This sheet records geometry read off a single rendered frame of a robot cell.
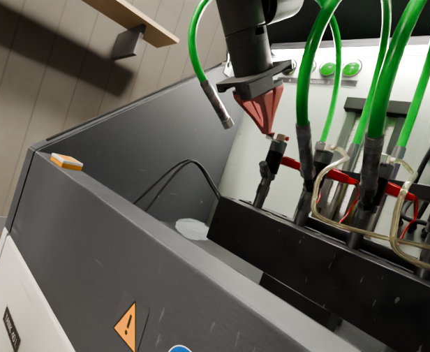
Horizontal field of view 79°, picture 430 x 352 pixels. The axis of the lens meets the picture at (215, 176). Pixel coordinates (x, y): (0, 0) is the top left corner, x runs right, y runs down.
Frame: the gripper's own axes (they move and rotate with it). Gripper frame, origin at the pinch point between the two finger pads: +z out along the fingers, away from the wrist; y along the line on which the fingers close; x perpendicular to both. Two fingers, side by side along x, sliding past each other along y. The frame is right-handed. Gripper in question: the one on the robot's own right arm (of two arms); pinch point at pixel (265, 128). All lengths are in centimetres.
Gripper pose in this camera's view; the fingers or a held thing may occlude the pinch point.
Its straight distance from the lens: 43.7
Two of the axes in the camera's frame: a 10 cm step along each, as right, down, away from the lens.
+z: 2.8, 8.5, 4.5
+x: -5.8, -2.3, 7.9
